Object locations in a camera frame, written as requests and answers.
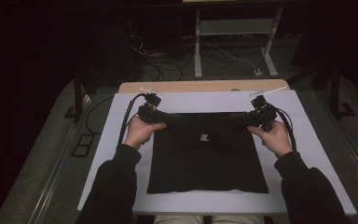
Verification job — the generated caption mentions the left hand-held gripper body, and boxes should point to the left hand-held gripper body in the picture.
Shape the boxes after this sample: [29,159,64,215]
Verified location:
[137,86,163,124]

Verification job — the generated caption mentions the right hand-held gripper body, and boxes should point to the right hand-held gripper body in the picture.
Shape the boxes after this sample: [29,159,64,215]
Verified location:
[249,86,288,133]

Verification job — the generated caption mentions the black tank top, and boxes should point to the black tank top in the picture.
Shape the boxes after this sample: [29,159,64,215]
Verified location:
[146,111,269,194]

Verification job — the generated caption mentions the person's left hand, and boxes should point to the person's left hand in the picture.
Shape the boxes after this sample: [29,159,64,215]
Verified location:
[123,116,168,151]

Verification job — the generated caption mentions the person's right hand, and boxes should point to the person's right hand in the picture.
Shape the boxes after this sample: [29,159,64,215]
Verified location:
[247,120,294,159]

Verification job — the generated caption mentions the white board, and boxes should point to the white board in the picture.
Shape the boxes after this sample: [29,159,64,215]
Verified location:
[77,90,358,217]

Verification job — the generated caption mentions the black metal stand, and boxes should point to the black metal stand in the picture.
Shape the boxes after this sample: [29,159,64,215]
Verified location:
[287,60,357,119]
[63,66,91,123]

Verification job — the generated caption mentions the person's right leg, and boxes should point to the person's right leg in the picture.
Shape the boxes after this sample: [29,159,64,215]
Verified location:
[212,215,266,224]

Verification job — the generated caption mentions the person's leg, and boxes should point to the person's leg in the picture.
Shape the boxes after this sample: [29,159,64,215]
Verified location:
[212,215,266,224]
[153,215,205,224]

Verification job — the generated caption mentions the person's left leg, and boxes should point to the person's left leg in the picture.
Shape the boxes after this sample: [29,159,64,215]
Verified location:
[153,215,205,224]

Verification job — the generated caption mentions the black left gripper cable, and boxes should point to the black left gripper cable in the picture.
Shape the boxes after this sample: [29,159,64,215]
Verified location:
[117,92,147,146]

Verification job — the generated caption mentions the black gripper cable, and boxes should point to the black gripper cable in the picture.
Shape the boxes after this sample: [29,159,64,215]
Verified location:
[117,92,147,146]
[274,107,297,152]

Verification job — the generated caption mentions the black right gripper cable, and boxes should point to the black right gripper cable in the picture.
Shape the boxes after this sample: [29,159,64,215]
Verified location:
[274,107,297,152]

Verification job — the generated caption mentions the black floor cable bundle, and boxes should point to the black floor cable bundle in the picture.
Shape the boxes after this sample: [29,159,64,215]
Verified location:
[141,60,185,82]

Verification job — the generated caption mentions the white cable with plug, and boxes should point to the white cable with plug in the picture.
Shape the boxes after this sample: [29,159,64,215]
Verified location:
[215,47,265,77]

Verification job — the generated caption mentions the thin black floor cable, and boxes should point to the thin black floor cable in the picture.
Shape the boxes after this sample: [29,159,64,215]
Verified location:
[84,95,116,136]

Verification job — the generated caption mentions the white metal desk frame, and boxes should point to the white metal desk frame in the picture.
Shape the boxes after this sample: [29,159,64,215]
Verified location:
[193,6,284,79]

